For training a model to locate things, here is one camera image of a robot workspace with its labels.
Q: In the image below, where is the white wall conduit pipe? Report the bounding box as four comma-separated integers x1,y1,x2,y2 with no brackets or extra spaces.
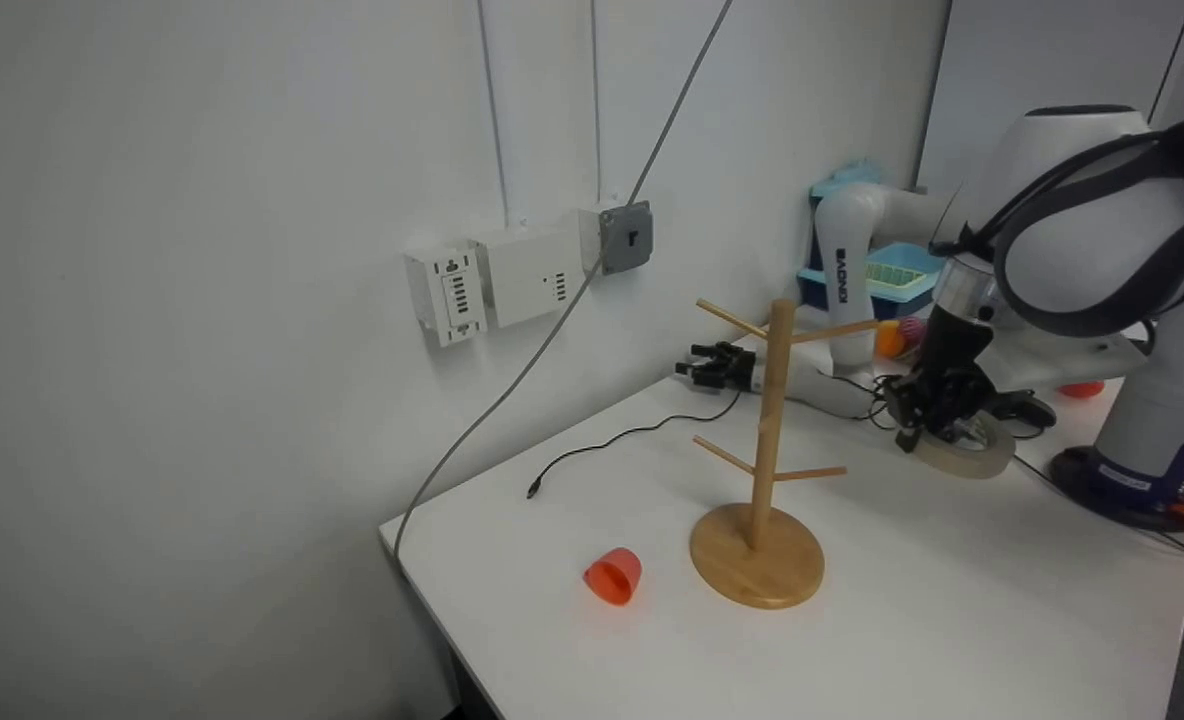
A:
472,0,516,242
585,0,610,212

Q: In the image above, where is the white wall junction box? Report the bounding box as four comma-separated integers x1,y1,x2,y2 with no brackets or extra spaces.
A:
466,217,591,334

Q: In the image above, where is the grey wall box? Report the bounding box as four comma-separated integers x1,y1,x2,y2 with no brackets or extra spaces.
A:
591,197,658,279

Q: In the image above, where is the thin black cable with plug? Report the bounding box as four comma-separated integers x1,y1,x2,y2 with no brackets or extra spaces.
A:
523,384,746,504

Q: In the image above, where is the black cable bundle on arm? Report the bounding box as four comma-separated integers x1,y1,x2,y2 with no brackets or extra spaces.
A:
968,91,1184,342

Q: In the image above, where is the small orange plastic cup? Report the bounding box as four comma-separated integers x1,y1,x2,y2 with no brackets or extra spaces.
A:
578,543,648,609

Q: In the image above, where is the wooden peg stand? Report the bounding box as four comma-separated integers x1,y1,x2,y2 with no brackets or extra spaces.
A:
683,298,878,617

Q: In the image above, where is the blue box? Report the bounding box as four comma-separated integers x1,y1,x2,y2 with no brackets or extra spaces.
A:
797,242,951,323

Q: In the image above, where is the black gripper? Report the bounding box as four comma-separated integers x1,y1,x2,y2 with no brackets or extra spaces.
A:
887,308,1016,458

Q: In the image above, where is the blue black robot base mount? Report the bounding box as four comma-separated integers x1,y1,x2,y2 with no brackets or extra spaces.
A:
1045,440,1184,538

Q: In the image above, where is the white labelled wall socket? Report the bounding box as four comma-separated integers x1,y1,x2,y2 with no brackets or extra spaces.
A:
399,242,491,355

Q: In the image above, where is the orange toy ball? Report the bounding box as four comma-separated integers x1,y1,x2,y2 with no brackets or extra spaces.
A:
870,316,918,363

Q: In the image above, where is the grey hanging cable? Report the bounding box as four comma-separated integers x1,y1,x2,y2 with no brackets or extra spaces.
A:
388,0,740,562

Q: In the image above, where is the black clamp device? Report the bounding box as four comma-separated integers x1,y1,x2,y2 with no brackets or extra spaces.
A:
673,342,759,395

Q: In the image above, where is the light blue package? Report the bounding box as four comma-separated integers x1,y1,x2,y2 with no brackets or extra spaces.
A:
806,158,891,208

